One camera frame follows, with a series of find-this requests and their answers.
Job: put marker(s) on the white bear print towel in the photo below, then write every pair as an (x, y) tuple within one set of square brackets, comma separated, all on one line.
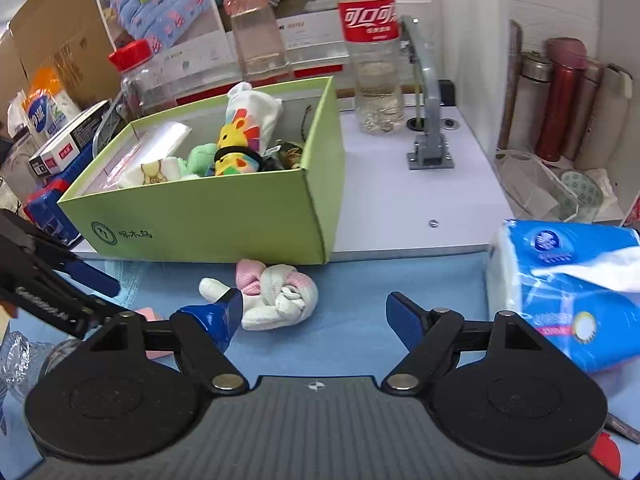
[(150, 172)]

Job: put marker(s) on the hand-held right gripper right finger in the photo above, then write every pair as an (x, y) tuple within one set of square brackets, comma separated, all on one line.
[(407, 321)]

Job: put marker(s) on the red flat item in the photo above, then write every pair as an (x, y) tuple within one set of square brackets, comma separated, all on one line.
[(607, 452)]

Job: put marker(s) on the clear bottle with pink lid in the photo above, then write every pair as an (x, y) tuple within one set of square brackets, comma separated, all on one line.
[(255, 40)]

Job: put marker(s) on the clear plastic container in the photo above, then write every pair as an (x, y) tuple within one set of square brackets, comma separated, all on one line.
[(530, 185)]

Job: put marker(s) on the blue tissue pack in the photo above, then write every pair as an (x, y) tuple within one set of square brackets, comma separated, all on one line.
[(550, 280)]

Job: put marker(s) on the camouflage plush toy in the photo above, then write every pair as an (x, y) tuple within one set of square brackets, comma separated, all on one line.
[(290, 152)]

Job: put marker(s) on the pink cloth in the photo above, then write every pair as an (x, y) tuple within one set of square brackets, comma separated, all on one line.
[(150, 316)]

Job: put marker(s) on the brown cardboard box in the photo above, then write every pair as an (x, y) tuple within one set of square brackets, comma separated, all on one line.
[(55, 35)]

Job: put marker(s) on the clear glass cup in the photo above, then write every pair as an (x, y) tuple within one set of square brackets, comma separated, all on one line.
[(20, 360)]

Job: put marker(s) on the green cardboard box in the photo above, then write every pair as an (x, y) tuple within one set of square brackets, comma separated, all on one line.
[(200, 215)]

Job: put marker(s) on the small black box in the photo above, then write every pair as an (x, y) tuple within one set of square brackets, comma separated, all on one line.
[(447, 92)]

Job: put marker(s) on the orange blue wipes packet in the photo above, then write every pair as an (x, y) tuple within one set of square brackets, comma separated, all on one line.
[(47, 110)]

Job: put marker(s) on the cola bottle with red label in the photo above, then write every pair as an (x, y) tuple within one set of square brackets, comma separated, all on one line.
[(370, 30)]

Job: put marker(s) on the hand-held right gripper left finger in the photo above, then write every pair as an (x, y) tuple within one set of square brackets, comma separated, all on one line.
[(220, 319)]

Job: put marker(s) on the yellow colourful plush toy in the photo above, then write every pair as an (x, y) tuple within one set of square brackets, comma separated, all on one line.
[(232, 160)]

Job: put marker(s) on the black and white flat box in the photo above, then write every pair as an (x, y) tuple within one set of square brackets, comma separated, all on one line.
[(90, 125)]

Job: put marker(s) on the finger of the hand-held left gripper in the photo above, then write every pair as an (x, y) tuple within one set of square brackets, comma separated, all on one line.
[(95, 280), (55, 307)]

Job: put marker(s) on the blue device with red stripe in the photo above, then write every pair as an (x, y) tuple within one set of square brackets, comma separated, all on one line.
[(50, 210)]

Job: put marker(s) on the white printed cloth pouch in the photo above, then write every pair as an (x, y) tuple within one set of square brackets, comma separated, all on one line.
[(250, 115)]

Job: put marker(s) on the beige flask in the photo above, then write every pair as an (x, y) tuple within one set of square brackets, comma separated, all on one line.
[(607, 120)]

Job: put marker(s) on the blue mat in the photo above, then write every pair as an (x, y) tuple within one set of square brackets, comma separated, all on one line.
[(350, 300)]

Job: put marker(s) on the red thermos flask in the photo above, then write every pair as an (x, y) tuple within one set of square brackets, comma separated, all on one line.
[(560, 100)]

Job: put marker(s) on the pink white plush toy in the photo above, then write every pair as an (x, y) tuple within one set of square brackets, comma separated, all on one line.
[(280, 295)]

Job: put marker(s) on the bedding package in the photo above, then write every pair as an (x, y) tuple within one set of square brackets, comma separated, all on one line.
[(160, 10)]

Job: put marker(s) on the green patterned tape roll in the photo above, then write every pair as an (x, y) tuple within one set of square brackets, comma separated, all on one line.
[(582, 195)]

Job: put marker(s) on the black pen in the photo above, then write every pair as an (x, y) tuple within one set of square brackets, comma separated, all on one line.
[(622, 427)]

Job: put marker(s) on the clear jar with red lid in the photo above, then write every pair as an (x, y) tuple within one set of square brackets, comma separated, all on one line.
[(132, 55)]

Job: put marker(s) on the brown wooden stick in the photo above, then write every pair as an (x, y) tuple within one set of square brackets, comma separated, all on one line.
[(512, 75)]

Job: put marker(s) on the green towel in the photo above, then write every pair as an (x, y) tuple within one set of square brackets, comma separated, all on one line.
[(200, 157)]

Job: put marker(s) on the white box with red label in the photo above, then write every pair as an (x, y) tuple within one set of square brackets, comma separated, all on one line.
[(60, 154)]

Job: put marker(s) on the silver thermos flask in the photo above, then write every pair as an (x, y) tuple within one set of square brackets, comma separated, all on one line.
[(530, 90)]

